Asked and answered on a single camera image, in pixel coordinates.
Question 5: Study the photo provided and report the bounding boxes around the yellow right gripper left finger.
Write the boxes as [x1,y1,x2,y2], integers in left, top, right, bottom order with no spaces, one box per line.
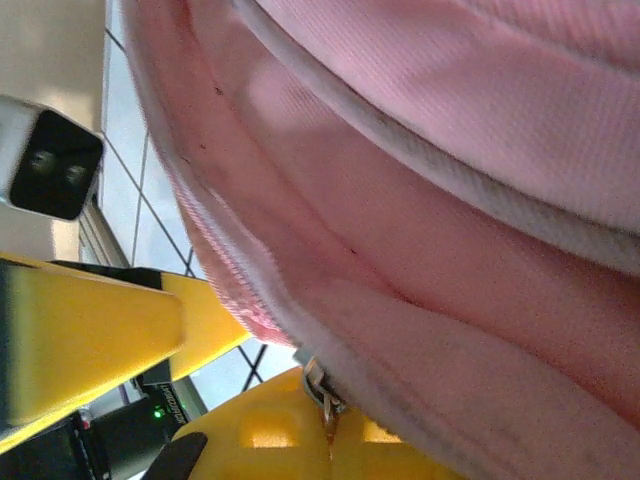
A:
[172,368,332,480]

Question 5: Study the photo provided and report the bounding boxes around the pink backpack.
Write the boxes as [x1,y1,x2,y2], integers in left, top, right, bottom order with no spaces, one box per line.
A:
[119,0,640,480]

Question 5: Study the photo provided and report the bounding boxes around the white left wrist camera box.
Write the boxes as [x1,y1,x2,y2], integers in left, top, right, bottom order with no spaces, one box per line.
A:
[0,94,106,224]

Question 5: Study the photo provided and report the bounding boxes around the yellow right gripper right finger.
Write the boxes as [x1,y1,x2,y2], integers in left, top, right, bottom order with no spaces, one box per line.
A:
[330,408,464,480]

